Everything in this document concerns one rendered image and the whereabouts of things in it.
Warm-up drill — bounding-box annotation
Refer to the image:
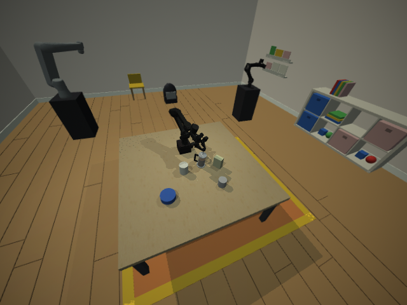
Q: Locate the glass french press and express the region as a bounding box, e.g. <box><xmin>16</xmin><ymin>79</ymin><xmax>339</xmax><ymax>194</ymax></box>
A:
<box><xmin>194</xmin><ymin>148</ymin><xmax>207</xmax><ymax>168</ymax></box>

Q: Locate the olive green rectangular block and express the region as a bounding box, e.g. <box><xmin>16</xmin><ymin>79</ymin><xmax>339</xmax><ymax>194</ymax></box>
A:
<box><xmin>213</xmin><ymin>155</ymin><xmax>224</xmax><ymax>169</ymax></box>

